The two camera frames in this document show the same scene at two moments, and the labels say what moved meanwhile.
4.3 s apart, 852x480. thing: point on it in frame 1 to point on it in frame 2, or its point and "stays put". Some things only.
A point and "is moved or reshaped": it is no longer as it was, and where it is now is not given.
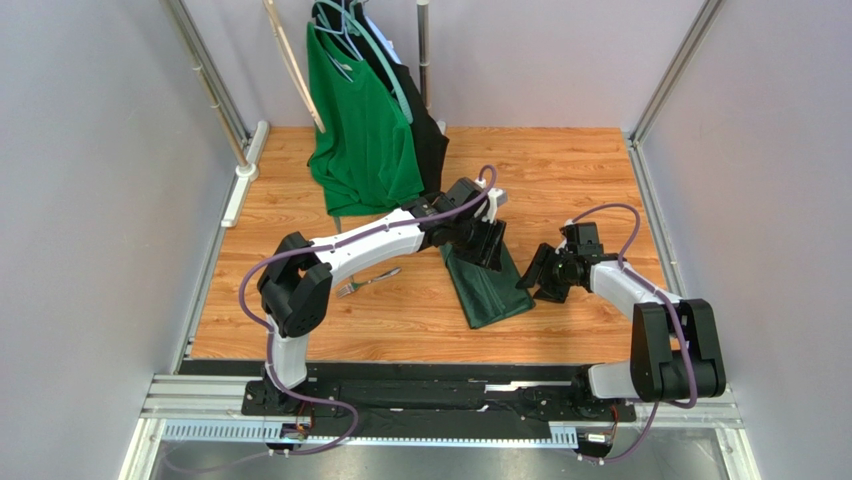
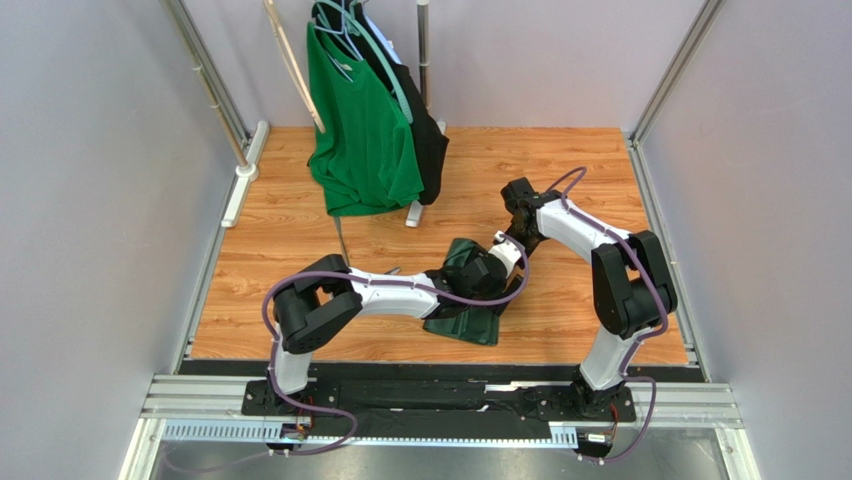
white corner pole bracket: (246, 174) stays put
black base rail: (434, 399) stays put
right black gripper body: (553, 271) to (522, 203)
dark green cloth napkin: (488, 295) is moved or reshaped
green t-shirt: (363, 150) stays put
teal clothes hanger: (342, 12) stays put
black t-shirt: (430, 140) stays put
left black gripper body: (471, 237) to (498, 292)
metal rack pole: (424, 51) stays put
